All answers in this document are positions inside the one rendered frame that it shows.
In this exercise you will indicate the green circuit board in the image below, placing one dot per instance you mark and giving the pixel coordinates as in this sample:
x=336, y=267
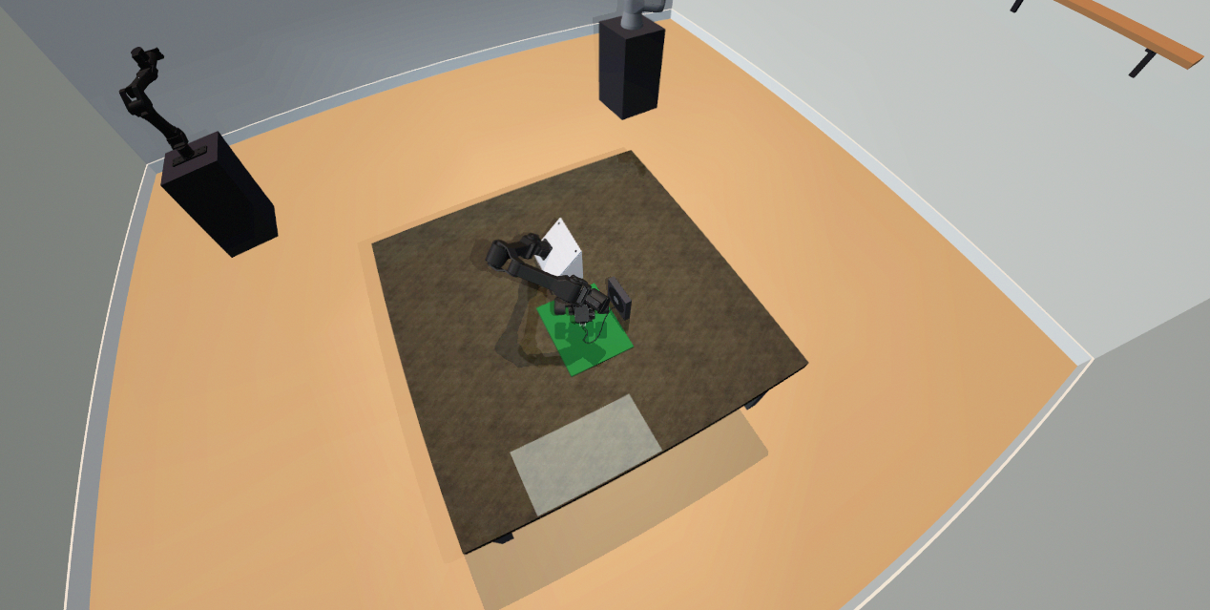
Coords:
x=568, y=337

